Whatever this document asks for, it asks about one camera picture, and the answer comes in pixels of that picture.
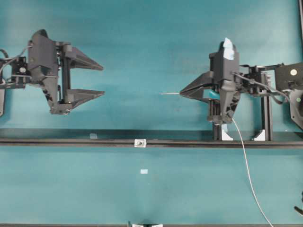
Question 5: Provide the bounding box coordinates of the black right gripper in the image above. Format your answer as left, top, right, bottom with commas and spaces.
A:
180, 41, 241, 124

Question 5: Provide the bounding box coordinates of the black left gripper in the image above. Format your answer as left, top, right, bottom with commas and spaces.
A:
28, 29, 105, 115

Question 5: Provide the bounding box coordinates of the thin grey wire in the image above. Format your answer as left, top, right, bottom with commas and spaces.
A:
160, 91, 275, 227

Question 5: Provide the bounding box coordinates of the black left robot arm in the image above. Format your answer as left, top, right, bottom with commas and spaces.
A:
0, 29, 104, 115

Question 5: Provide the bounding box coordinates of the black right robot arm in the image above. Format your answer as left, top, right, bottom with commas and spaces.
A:
179, 38, 303, 127

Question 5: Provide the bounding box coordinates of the silver metal fitting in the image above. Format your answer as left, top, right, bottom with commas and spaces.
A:
134, 139, 147, 148

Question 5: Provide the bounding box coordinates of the teal tape on finger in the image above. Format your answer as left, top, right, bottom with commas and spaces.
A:
208, 90, 220, 99

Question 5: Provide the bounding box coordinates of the blue tape on gripper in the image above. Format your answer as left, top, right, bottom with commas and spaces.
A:
223, 37, 235, 61

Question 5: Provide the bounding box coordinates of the light blue tape piece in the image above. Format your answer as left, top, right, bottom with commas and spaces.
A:
140, 169, 148, 175

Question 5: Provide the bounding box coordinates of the black object right edge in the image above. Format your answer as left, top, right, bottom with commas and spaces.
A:
294, 191, 303, 213

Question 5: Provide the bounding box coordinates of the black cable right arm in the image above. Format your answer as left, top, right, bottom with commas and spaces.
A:
233, 72, 291, 105

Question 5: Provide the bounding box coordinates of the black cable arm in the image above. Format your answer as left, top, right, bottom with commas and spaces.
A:
233, 72, 291, 105
0, 45, 33, 71

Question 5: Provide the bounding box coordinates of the black aluminium frame stand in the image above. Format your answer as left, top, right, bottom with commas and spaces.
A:
213, 87, 273, 141

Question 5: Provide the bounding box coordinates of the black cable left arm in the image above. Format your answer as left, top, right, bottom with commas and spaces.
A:
0, 45, 33, 71

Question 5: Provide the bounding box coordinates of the black aluminium rail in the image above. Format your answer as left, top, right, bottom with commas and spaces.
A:
0, 128, 303, 149

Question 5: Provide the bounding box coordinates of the black vertical corner post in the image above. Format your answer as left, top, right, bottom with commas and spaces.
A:
298, 0, 303, 41

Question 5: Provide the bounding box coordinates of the silver bracket bottom edge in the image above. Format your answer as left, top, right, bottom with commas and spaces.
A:
127, 221, 163, 227

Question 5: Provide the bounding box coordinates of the black bottom edge rail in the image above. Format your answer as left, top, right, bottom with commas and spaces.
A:
0, 223, 303, 227

